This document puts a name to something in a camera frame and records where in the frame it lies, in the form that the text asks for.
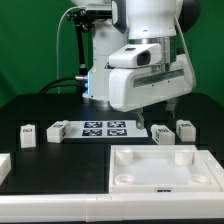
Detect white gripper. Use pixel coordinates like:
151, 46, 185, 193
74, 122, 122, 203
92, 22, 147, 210
109, 54, 196, 129

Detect white square tabletop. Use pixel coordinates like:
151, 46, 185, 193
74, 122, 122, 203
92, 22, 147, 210
109, 145, 221, 194

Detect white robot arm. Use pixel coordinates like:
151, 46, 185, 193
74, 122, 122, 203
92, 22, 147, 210
71, 0, 200, 129

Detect white marker sheet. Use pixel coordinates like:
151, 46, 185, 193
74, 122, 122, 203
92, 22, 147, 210
66, 120, 148, 139

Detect white fence right piece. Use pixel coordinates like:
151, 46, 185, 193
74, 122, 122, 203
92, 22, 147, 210
199, 150, 224, 192

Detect white fence piece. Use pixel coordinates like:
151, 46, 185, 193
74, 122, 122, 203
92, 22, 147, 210
0, 153, 11, 185
199, 150, 224, 192

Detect white obstacle fence front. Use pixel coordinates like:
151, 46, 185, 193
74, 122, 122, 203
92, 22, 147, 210
0, 192, 224, 223

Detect white fence left piece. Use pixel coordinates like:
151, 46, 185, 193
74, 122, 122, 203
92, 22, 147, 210
0, 153, 11, 185

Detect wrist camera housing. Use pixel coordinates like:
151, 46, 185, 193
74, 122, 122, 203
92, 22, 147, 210
109, 44, 162, 69

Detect black cables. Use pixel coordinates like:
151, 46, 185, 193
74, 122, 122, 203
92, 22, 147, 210
38, 76, 88, 95

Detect mounted depth camera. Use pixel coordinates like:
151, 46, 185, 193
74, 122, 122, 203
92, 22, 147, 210
87, 10, 112, 20

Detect black camera stand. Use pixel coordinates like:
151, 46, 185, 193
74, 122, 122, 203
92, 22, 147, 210
66, 9, 94, 93

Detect grey cable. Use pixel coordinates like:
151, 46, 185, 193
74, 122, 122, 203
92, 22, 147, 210
55, 5, 84, 94

